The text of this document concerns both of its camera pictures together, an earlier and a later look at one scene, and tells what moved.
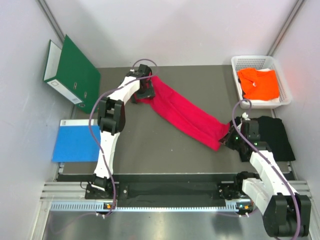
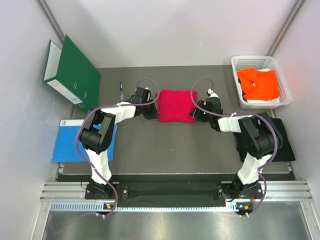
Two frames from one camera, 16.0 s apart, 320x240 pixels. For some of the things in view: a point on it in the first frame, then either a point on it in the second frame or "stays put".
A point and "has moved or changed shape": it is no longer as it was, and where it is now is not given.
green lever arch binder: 68,70 stays put
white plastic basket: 259,79 stays put
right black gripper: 229,144 → 196,114
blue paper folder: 75,142 stays put
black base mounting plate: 179,188 stays put
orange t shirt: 259,85 stays put
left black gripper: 148,93 → 153,114
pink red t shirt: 205,126 has moved or changed shape
